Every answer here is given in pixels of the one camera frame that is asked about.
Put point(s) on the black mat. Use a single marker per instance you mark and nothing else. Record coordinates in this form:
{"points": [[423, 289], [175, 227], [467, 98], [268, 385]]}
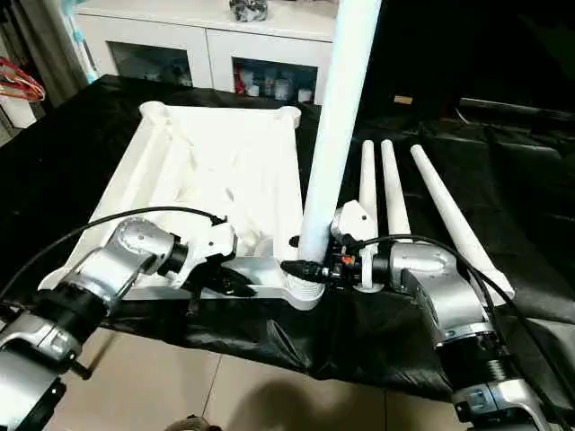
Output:
{"points": [[54, 162]]}

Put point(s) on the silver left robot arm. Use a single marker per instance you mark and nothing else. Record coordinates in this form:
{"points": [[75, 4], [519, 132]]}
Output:
{"points": [[99, 274]]}

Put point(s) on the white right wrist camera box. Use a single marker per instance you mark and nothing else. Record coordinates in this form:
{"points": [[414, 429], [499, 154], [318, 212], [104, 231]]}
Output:
{"points": [[355, 220]]}

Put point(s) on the red clothes hanger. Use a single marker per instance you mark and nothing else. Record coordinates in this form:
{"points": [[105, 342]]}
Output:
{"points": [[22, 88]]}

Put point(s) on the large black furniture piece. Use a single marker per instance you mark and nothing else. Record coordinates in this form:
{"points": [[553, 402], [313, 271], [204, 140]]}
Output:
{"points": [[467, 45]]}

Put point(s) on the dark glass bowl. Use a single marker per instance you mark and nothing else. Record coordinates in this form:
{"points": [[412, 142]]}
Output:
{"points": [[248, 11]]}

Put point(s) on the pale blue translucent object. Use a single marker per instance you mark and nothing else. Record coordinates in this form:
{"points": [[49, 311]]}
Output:
{"points": [[81, 40]]}

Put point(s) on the white cabinet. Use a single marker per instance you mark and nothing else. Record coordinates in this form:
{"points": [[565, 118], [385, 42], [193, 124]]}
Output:
{"points": [[207, 40]]}

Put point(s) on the black robot left foot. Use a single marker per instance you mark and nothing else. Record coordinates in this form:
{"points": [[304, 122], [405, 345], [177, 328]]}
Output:
{"points": [[193, 425]]}

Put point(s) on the white plastic table leg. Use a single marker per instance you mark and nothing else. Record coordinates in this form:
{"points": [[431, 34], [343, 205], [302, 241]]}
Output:
{"points": [[368, 180], [393, 189], [449, 206], [346, 90]]}

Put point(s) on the white plastic table top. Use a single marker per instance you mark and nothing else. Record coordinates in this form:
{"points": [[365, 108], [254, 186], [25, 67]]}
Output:
{"points": [[225, 153]]}

